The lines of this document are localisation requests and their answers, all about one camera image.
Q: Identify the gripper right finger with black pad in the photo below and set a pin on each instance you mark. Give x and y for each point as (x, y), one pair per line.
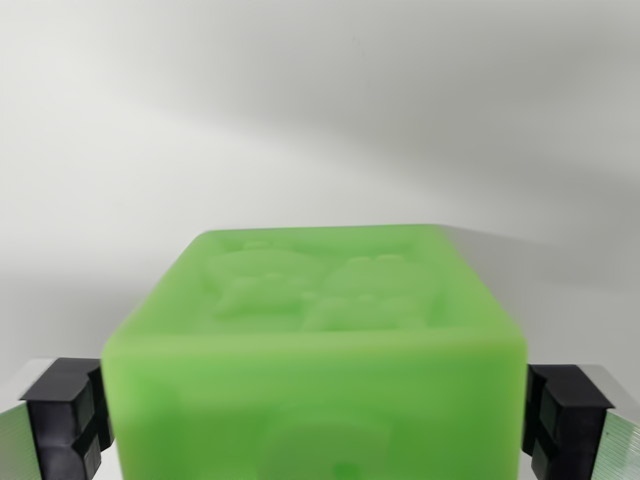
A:
(575, 425)

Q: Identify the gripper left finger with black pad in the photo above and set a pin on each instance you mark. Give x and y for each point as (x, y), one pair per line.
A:
(50, 425)

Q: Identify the green cube with embossed figures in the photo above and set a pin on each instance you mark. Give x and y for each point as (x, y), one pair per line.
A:
(315, 380)

